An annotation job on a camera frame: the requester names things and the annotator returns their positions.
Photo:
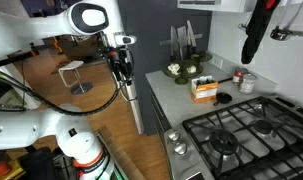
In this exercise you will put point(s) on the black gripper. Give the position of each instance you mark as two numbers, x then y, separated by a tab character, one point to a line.
124	58

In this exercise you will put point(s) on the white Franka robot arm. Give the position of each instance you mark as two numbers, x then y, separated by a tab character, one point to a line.
24	30

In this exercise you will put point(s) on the dark grey drawer cabinet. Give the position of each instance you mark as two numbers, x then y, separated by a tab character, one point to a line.
157	113

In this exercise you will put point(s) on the magnetic knife strip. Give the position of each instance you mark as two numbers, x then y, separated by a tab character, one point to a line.
165	42

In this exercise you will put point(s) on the large green glass cake stand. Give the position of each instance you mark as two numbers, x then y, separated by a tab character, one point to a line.
182	74

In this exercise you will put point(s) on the white bar stool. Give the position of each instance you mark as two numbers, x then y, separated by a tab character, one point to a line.
71	65

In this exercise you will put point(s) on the steel stove knob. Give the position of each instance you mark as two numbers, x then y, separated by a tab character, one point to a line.
180	148
174	135

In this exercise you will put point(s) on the orange tea box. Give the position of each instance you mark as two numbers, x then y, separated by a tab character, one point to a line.
204	91

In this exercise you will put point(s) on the wooden board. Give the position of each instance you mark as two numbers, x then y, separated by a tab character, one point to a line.
124	156

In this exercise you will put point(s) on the small green glass cake stand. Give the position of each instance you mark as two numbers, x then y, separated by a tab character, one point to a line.
206	57

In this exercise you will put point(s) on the small black cast iron pan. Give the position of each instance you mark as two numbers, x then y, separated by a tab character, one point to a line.
223	98

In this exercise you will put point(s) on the black cast iron stove grate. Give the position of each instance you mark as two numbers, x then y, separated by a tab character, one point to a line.
224	111

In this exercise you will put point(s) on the stainless steel gas stove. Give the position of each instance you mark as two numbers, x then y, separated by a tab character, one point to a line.
191	163

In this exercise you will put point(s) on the red label tin can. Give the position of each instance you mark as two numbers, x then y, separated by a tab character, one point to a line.
238	76

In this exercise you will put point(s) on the black tripod pole orange clamp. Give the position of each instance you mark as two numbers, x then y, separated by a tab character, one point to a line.
11	59

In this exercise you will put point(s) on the white label tomato can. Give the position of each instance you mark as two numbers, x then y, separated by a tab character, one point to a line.
247	85

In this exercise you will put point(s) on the black controller box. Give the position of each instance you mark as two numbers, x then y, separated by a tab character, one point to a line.
37	165

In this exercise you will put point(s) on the hanging steel spoon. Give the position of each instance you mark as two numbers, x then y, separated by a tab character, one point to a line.
243	26

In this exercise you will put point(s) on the black oven mitt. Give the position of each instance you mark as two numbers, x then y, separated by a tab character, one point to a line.
256	30

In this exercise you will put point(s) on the red emergency stop button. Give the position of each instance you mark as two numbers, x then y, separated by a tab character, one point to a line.
1	167

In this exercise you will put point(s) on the hanging steel ladle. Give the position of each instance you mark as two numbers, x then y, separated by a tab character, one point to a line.
280	34

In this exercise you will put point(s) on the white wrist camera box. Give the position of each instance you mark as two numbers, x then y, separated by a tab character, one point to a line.
125	39

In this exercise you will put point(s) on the white wall outlet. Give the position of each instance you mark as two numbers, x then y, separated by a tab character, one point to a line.
217	62

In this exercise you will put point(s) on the white wall cabinet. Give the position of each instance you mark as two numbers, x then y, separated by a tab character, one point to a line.
217	5

